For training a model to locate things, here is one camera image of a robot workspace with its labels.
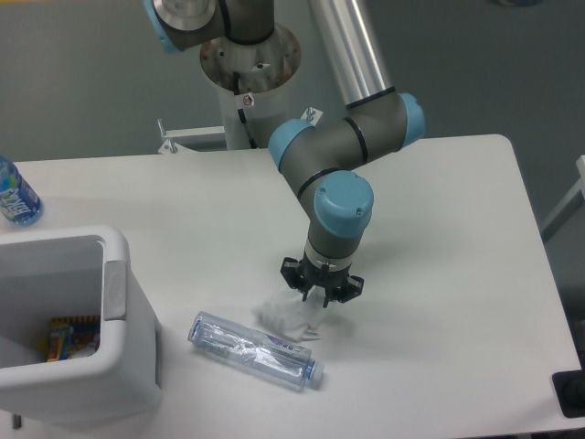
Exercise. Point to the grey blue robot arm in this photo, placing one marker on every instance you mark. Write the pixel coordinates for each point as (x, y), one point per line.
(251, 60)

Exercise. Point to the white plastic trash can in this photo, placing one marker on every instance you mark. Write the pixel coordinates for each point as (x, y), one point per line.
(82, 271)

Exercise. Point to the white metal frame bracket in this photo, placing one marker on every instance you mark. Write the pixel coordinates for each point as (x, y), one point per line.
(203, 139)

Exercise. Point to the black clamp at table edge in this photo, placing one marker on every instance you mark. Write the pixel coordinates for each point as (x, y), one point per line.
(569, 387)

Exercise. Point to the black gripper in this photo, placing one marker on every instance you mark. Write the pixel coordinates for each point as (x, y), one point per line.
(302, 275)

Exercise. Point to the white paper wrapper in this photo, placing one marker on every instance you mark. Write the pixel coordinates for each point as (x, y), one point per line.
(284, 313)

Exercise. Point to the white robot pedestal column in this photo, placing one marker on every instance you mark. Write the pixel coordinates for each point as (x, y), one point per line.
(249, 118)

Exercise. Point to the blue labelled water bottle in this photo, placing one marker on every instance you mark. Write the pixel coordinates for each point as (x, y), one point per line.
(20, 203)

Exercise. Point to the clear plastic bottle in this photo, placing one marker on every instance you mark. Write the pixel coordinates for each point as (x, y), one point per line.
(268, 356)

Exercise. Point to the white frame leg right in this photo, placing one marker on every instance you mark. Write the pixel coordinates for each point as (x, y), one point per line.
(566, 207)

